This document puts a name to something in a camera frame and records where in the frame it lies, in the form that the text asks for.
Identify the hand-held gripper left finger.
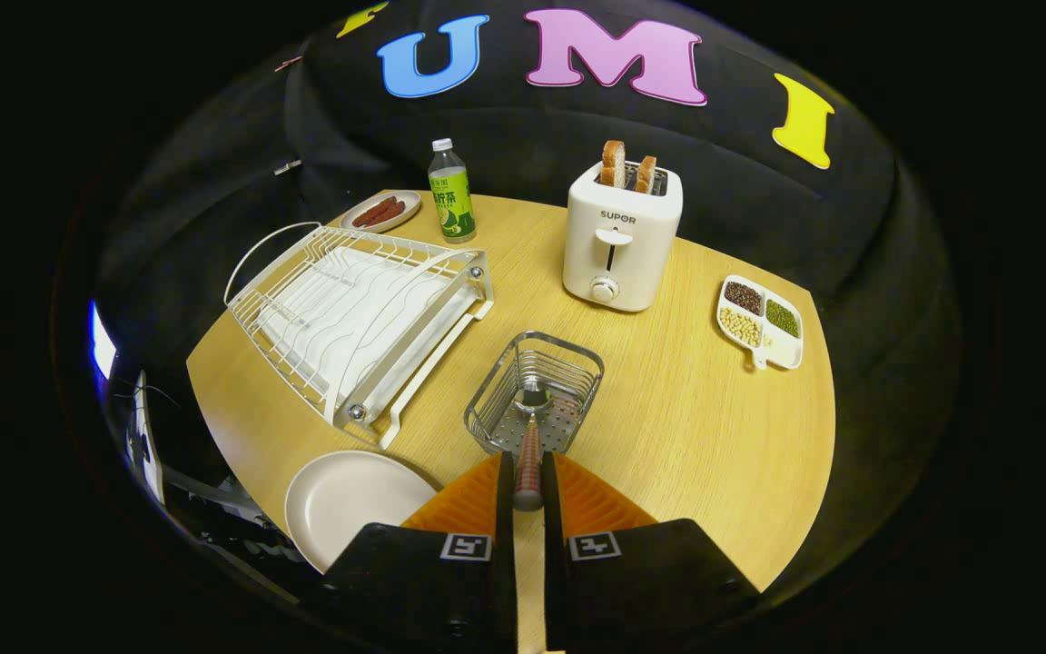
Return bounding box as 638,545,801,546
319,451,517,654

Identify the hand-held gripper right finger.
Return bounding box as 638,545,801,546
543,451,760,654

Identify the round beige plate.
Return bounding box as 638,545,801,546
284,451,440,575

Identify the metal spoon with red handle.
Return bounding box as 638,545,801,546
512,381,551,512

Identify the metal wire basket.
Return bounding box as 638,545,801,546
464,331,606,457

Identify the white wire dish rack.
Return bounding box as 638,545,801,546
223,221,495,451

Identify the white divided dish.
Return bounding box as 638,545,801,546
716,274,804,372

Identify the small beige sausage plate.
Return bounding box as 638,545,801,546
340,189,422,233

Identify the pile of soybeans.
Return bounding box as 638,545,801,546
720,309,763,348

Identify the pile of green beans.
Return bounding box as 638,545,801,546
765,300,801,339

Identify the white toaster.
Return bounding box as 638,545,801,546
563,160,684,313

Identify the green tea bottle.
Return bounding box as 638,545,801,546
428,138,478,244

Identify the bright lit screen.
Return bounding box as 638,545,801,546
89,300,117,381

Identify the black backdrop cloth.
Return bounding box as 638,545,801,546
92,0,960,582

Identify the white device with cables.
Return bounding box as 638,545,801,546
128,371,165,505

